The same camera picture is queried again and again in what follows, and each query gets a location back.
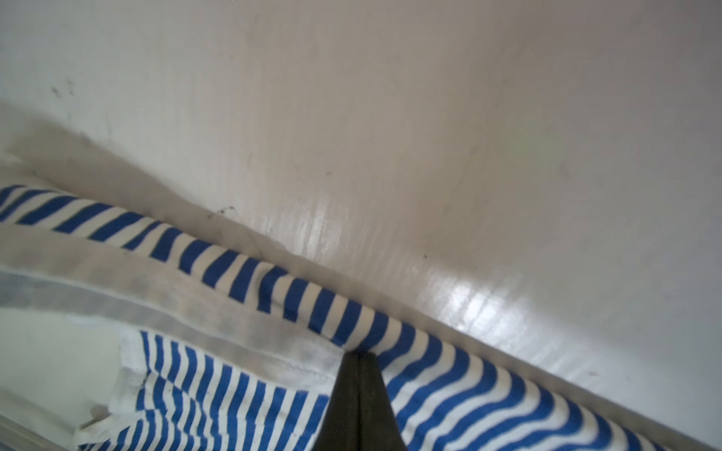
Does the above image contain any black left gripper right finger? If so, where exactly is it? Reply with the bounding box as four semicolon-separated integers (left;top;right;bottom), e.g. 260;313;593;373
358;353;407;451

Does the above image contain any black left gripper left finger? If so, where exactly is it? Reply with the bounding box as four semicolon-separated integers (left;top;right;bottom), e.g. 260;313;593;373
312;353;361;451

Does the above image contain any blue white striped tank top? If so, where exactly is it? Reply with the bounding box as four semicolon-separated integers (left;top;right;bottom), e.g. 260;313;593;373
1;184;657;450

